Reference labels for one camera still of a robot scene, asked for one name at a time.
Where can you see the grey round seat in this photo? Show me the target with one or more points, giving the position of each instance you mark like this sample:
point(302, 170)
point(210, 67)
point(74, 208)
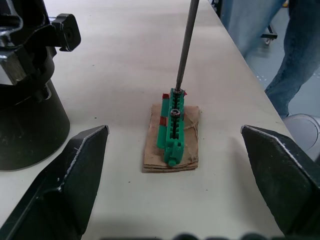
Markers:
point(301, 130)

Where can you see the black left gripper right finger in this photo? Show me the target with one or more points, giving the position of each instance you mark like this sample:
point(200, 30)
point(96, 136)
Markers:
point(287, 190)

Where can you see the person in blue jeans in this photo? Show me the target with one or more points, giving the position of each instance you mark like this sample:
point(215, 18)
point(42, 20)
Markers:
point(300, 50)

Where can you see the black cart frame with caster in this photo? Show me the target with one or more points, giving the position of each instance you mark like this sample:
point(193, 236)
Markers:
point(269, 35)

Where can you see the red tape piece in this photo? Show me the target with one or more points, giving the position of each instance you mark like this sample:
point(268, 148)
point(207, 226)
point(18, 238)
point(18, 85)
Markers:
point(165, 96)
point(163, 121)

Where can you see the green plastic screw holder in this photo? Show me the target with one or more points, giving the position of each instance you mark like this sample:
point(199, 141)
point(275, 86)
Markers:
point(163, 135)

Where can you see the brown cardboard pad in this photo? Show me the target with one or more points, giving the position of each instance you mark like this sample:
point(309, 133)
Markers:
point(191, 147)

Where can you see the black clamp knob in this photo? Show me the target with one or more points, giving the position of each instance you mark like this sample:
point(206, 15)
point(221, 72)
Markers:
point(68, 32)

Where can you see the grey metal block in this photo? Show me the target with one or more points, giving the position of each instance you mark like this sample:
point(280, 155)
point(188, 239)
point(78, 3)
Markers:
point(11, 68)

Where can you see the black cylindrical stand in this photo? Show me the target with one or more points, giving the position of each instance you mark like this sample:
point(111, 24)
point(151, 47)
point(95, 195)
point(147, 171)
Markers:
point(27, 135)

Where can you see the small black-headed screw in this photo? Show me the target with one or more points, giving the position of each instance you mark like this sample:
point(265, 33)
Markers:
point(175, 113)
point(178, 92)

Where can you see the black clamp fixture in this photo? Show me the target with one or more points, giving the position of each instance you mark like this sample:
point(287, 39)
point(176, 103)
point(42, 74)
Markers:
point(30, 32)

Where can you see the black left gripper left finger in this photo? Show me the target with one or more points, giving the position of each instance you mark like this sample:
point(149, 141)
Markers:
point(62, 200)

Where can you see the grey screwdriver bit shaft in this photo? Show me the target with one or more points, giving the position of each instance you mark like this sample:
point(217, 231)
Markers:
point(186, 42)

